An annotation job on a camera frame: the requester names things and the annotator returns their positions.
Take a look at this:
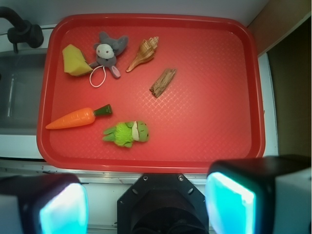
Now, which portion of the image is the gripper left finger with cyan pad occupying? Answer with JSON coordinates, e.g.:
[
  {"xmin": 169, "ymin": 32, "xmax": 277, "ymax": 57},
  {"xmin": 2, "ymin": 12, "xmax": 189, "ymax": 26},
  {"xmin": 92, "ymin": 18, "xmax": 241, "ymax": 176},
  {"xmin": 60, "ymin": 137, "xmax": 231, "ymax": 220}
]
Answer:
[{"xmin": 0, "ymin": 174, "xmax": 88, "ymax": 234}]

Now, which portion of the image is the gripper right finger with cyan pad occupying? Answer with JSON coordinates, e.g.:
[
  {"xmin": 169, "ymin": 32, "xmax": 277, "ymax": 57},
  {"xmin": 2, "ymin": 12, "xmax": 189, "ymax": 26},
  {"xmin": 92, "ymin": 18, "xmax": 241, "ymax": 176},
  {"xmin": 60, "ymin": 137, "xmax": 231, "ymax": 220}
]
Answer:
[{"xmin": 204, "ymin": 155, "xmax": 312, "ymax": 234}]

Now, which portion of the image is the orange toy carrot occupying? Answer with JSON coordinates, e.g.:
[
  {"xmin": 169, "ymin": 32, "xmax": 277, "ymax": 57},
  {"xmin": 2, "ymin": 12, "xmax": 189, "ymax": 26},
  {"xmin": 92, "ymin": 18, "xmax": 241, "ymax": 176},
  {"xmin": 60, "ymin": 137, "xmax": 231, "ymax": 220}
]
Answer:
[{"xmin": 45, "ymin": 104, "xmax": 113, "ymax": 130}]

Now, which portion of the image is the green plush frog toy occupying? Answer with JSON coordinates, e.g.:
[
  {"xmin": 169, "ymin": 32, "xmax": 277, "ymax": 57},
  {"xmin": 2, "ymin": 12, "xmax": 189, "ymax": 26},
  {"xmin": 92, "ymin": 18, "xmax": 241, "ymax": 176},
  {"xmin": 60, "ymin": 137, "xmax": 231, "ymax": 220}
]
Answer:
[{"xmin": 102, "ymin": 120, "xmax": 150, "ymax": 148}]

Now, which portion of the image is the stainless steel sink basin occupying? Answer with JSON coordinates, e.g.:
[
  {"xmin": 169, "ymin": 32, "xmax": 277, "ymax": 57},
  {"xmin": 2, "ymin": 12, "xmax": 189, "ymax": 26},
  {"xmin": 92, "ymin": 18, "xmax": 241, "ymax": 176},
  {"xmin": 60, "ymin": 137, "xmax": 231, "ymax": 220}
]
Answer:
[{"xmin": 0, "ymin": 49, "xmax": 47, "ymax": 135}]

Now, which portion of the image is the yellow sponge wedge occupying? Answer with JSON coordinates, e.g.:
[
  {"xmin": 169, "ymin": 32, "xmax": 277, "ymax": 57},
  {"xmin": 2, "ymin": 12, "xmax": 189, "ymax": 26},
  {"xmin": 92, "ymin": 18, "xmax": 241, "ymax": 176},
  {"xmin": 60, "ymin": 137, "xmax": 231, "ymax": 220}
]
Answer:
[{"xmin": 62, "ymin": 44, "xmax": 93, "ymax": 77}]

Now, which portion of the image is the brown wood bark piece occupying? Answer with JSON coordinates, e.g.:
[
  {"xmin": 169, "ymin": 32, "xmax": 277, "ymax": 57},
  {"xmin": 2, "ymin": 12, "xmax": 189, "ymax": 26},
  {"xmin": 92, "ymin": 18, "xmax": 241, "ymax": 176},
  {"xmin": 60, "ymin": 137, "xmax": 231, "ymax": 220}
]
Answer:
[{"xmin": 149, "ymin": 68, "xmax": 177, "ymax": 98}]

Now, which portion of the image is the black sink faucet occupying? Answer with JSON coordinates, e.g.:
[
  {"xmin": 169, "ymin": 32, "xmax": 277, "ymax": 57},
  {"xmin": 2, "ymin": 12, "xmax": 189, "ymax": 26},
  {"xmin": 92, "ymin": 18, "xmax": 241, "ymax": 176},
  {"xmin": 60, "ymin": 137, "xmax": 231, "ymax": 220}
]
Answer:
[{"xmin": 0, "ymin": 6, "xmax": 44, "ymax": 54}]

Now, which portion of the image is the brown spiral seashell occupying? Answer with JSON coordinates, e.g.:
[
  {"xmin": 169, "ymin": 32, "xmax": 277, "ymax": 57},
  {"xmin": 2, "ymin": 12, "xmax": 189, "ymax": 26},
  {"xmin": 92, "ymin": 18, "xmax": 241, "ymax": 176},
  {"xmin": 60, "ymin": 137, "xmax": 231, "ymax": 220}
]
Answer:
[{"xmin": 126, "ymin": 36, "xmax": 159, "ymax": 73}]

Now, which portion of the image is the grey plush bunny keychain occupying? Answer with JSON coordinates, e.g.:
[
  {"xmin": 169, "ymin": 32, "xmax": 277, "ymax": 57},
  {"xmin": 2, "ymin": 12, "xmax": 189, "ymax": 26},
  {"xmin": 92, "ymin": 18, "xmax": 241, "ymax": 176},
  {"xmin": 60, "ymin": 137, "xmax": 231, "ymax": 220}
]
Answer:
[{"xmin": 89, "ymin": 32, "xmax": 129, "ymax": 88}]

